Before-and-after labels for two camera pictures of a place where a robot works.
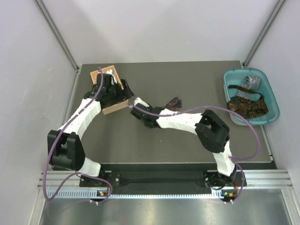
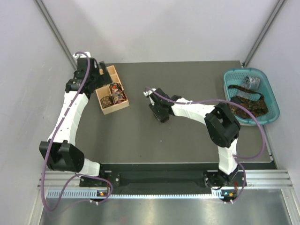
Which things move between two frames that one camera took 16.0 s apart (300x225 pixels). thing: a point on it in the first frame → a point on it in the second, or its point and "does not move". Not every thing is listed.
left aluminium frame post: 63,41 does not move
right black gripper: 152,108 → 160,116
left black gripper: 128,93 → 103,79
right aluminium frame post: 263,32 does not move
